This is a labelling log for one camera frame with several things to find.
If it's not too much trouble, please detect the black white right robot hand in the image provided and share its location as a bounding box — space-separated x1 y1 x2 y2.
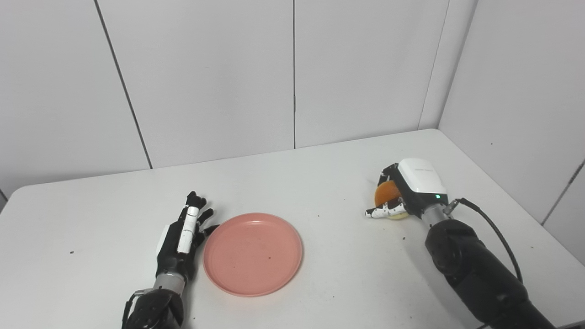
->
365 158 449 220

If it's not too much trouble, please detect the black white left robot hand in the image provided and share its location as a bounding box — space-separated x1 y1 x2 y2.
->
155 191 220 280

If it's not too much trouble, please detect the toy hamburger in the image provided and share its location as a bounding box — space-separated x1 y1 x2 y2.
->
374 180 409 220

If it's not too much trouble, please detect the pink round plate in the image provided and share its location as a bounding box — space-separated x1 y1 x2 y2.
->
203 212 303 297

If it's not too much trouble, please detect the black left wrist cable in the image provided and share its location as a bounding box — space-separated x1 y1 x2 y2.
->
122 289 154 329

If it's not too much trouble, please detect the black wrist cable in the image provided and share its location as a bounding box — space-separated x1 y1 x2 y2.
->
122 289 154 329
443 197 524 284

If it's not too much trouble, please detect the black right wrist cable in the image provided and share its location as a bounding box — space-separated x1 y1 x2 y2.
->
443 197 524 284

